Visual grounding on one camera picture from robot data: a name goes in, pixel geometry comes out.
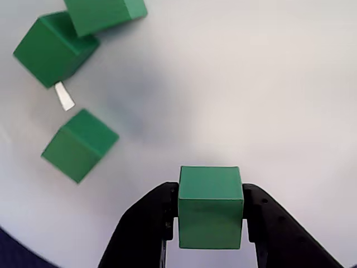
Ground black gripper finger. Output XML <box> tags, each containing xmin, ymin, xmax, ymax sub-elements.
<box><xmin>97</xmin><ymin>181</ymin><xmax>179</xmax><ymax>268</ymax></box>
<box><xmin>242</xmin><ymin>183</ymin><xmax>344</xmax><ymax>268</ymax></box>

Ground green cube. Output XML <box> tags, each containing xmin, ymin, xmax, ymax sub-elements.
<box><xmin>40</xmin><ymin>108</ymin><xmax>120</xmax><ymax>185</ymax></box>
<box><xmin>63</xmin><ymin>0</ymin><xmax>148</xmax><ymax>38</ymax></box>
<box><xmin>177</xmin><ymin>165</ymin><xmax>244</xmax><ymax>250</ymax></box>
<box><xmin>12</xmin><ymin>11</ymin><xmax>101</xmax><ymax>90</ymax></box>

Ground white round plate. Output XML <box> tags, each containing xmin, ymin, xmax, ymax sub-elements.
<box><xmin>0</xmin><ymin>0</ymin><xmax>357</xmax><ymax>268</ymax></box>

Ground blue woven cloth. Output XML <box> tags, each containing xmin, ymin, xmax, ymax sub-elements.
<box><xmin>0</xmin><ymin>225</ymin><xmax>357</xmax><ymax>268</ymax></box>

